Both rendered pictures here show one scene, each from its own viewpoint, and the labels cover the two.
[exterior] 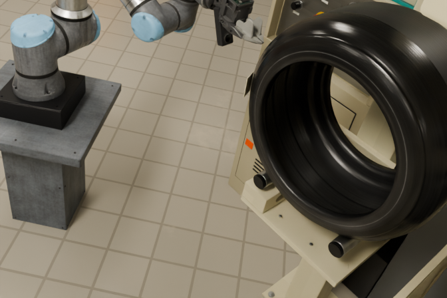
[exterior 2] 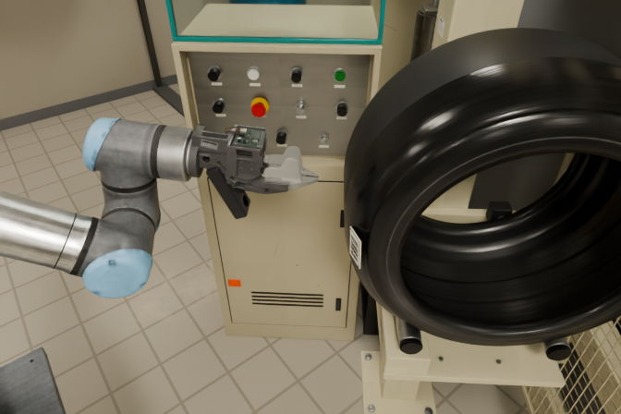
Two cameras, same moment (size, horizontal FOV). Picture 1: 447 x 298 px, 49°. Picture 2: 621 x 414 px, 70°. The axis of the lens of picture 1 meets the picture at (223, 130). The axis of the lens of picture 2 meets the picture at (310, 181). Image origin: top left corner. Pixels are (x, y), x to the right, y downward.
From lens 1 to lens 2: 0.82 m
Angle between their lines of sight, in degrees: 30
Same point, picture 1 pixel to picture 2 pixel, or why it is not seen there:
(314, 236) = (488, 348)
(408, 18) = (543, 39)
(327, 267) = (539, 372)
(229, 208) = (252, 359)
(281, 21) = not seen: hidden behind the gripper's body
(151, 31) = (138, 274)
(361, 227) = (609, 314)
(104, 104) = (47, 397)
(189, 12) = (153, 201)
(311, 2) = (237, 94)
